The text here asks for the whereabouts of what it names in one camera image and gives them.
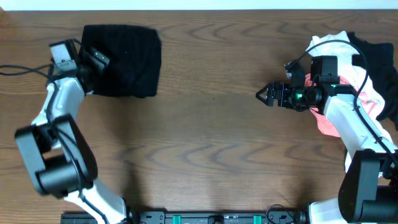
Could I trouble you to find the white crumpled shirt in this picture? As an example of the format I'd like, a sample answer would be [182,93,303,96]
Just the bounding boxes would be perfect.
[305,30,398,174]

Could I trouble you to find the black sparkly cardigan pearl buttons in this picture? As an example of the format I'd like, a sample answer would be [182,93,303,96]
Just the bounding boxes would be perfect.
[81,24,162,98]

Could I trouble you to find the pink crumpled shirt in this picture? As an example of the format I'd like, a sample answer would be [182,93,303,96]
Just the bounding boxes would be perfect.
[310,75,385,138]

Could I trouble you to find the black mounting rail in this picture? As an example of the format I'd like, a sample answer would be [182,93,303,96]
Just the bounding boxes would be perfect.
[60,210,308,224]

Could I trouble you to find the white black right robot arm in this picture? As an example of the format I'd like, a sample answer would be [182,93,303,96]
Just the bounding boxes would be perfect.
[256,82,397,223]

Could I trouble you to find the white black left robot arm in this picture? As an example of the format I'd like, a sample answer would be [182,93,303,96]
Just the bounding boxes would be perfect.
[14,43,129,223]

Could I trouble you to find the black crumpled garment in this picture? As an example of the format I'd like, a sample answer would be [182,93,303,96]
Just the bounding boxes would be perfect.
[348,32,397,129]

